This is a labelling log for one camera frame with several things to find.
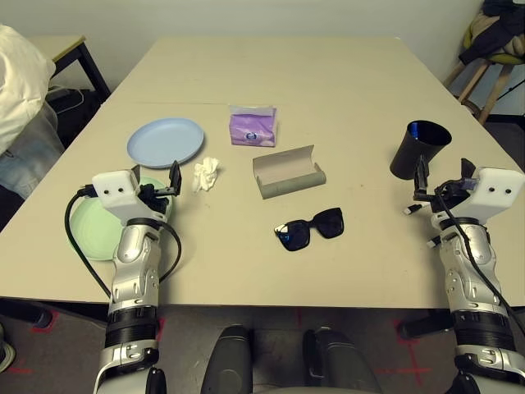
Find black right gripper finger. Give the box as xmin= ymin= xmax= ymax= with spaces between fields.
xmin=459 ymin=157 xmax=477 ymax=182
xmin=413 ymin=155 xmax=430 ymax=198

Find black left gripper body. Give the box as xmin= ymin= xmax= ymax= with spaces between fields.
xmin=137 ymin=183 xmax=178 ymax=217

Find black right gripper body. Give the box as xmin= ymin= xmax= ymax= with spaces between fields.
xmin=412 ymin=179 xmax=473 ymax=213

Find white tissue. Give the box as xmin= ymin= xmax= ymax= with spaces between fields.
xmin=192 ymin=157 xmax=223 ymax=194

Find light green plate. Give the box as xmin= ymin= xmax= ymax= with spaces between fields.
xmin=68 ymin=176 xmax=178 ymax=262

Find black sunglasses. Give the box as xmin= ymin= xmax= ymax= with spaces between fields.
xmin=273 ymin=207 xmax=345 ymax=253

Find grey glasses case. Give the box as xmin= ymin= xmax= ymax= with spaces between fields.
xmin=251 ymin=144 xmax=327 ymax=201

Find black cup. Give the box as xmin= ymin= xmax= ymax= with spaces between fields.
xmin=388 ymin=120 xmax=453 ymax=181

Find light blue plate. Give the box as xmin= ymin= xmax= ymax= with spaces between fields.
xmin=126 ymin=117 xmax=206 ymax=170

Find black bag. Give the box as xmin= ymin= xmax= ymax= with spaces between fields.
xmin=44 ymin=88 xmax=104 ymax=145

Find wooden stool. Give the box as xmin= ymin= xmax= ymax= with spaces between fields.
xmin=445 ymin=56 xmax=525 ymax=125

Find purple tissue pack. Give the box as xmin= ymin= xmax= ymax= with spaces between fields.
xmin=228 ymin=104 xmax=280 ymax=148

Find yellow-green cushion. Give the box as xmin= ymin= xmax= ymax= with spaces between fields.
xmin=468 ymin=19 xmax=525 ymax=66

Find black table foot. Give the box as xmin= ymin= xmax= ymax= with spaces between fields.
xmin=0 ymin=299 xmax=54 ymax=329
xmin=398 ymin=309 xmax=457 ymax=340

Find dark jacket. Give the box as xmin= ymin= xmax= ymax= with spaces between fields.
xmin=458 ymin=0 xmax=525 ymax=66

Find bystander in white jacket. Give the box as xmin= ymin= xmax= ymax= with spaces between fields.
xmin=0 ymin=23 xmax=66 ymax=200

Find dark grey robot left leg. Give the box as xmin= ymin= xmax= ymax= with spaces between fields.
xmin=200 ymin=326 xmax=253 ymax=394

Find dark grey robot leg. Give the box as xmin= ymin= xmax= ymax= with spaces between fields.
xmin=303 ymin=328 xmax=382 ymax=394
xmin=200 ymin=326 xmax=253 ymax=394

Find dark grey robot right leg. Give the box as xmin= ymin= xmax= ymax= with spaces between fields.
xmin=303 ymin=328 xmax=382 ymax=394

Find white black sneaker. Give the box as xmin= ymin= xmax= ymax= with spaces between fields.
xmin=0 ymin=323 xmax=17 ymax=373

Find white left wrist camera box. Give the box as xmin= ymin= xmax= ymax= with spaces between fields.
xmin=90 ymin=168 xmax=166 ymax=226

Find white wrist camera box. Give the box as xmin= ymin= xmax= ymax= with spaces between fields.
xmin=466 ymin=167 xmax=525 ymax=226
xmin=90 ymin=168 xmax=166 ymax=226

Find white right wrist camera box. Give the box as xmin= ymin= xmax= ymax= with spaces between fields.
xmin=466 ymin=167 xmax=525 ymax=226

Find black left wrist camera cable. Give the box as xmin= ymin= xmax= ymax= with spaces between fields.
xmin=64 ymin=184 xmax=183 ymax=299

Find white power adapter with cable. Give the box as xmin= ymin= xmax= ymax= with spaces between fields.
xmin=48 ymin=85 xmax=85 ymax=104

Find side table with black frame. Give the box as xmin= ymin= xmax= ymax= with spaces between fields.
xmin=26 ymin=34 xmax=112 ymax=99

